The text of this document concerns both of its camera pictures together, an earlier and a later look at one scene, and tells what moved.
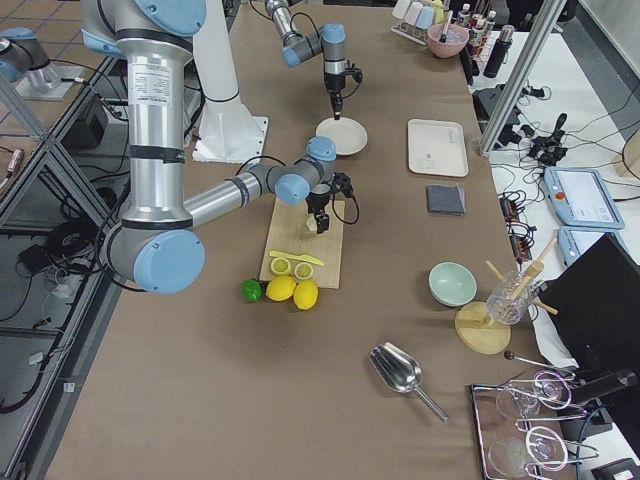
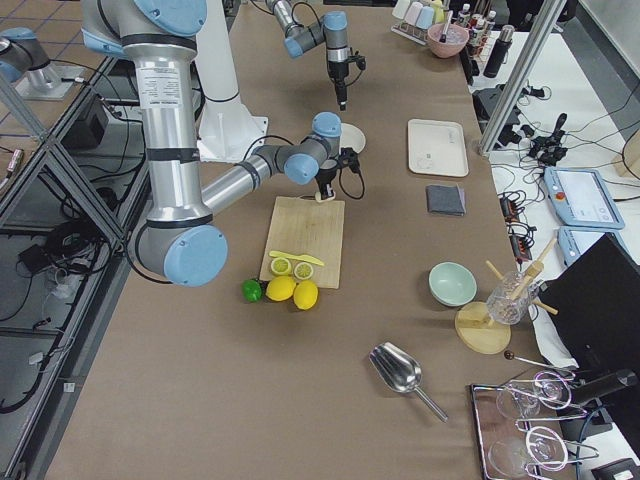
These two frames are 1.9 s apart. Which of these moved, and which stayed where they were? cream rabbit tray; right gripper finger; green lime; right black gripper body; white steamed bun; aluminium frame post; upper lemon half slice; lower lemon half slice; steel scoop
Moved: right gripper finger; right black gripper body; white steamed bun
Stayed: lower lemon half slice; cream rabbit tray; green lime; upper lemon half slice; aluminium frame post; steel scoop
